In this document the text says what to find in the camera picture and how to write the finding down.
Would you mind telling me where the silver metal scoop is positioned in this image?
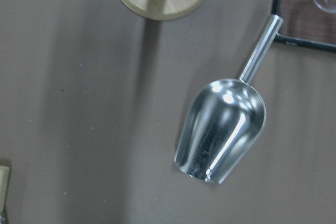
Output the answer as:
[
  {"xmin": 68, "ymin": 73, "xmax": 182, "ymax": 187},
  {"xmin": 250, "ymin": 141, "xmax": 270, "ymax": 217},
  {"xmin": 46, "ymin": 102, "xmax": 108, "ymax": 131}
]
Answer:
[{"xmin": 174, "ymin": 14, "xmax": 283, "ymax": 184}]

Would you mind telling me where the bamboo cutting board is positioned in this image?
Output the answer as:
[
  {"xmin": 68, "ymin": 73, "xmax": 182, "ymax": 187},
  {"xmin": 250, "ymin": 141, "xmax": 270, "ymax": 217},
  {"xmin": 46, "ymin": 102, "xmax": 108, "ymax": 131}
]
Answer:
[{"xmin": 1, "ymin": 165, "xmax": 11, "ymax": 224}]

